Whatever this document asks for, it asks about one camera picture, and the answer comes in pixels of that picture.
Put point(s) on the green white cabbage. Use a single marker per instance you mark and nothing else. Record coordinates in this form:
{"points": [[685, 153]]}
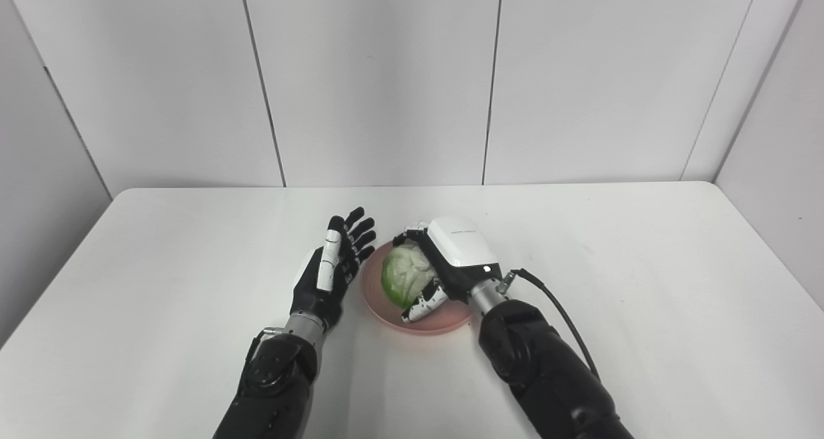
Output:
{"points": [[407, 275]]}

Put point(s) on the pink plate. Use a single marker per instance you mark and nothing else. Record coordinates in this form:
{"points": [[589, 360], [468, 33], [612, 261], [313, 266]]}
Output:
{"points": [[425, 317]]}

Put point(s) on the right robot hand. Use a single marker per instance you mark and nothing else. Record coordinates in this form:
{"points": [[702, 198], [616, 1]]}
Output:
{"points": [[450, 259]]}

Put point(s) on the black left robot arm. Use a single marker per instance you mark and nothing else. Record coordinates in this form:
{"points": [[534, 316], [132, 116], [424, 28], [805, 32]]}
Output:
{"points": [[273, 381]]}

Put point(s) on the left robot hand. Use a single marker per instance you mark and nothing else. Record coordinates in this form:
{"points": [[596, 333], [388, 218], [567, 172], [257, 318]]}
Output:
{"points": [[328, 271]]}

